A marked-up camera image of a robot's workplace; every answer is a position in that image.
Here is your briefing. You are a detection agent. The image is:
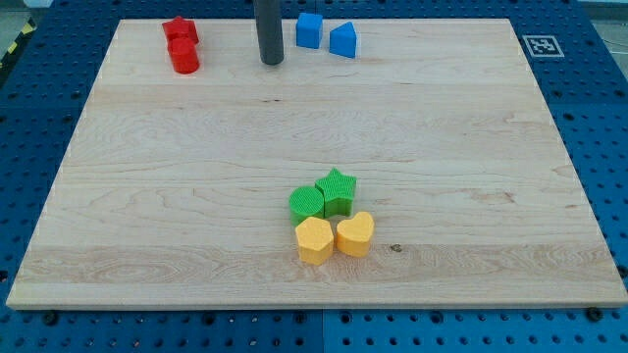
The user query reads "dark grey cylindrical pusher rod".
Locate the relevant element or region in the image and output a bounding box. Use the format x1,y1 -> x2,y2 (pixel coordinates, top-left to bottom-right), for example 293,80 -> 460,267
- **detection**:
253,0 -> 284,66

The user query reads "blue cube block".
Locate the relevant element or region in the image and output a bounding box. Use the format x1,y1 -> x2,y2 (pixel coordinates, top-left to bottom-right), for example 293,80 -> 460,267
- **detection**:
295,13 -> 323,49

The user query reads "red star block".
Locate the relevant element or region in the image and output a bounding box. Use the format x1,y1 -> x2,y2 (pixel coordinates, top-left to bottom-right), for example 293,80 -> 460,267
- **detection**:
162,16 -> 199,44

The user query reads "green star block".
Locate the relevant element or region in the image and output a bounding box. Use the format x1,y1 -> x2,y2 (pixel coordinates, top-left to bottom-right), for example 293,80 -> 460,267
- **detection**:
315,168 -> 357,218

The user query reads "blue triangular prism block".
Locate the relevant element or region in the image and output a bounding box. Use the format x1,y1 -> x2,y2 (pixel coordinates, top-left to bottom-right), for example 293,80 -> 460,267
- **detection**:
329,22 -> 357,59

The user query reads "red cylinder block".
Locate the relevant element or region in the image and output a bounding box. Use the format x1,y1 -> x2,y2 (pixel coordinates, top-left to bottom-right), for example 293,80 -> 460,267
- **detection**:
167,37 -> 200,75

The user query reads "green cylinder block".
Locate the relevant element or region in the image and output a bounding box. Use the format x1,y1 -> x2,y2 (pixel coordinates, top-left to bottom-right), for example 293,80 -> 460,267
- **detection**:
288,186 -> 325,227

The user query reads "light wooden board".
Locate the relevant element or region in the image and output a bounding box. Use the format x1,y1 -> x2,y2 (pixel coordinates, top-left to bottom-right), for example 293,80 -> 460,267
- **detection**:
7,19 -> 627,310

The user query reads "yellow hexagon block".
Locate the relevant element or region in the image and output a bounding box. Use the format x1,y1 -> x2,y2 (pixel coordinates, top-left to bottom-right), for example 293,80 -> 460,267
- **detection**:
295,217 -> 335,266

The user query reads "yellow heart block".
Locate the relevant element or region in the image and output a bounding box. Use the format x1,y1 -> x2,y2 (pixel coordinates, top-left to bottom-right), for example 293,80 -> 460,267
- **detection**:
336,212 -> 375,258

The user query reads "white fiducial marker tag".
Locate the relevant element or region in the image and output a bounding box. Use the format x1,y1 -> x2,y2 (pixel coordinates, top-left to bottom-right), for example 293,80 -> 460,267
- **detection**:
522,34 -> 564,58

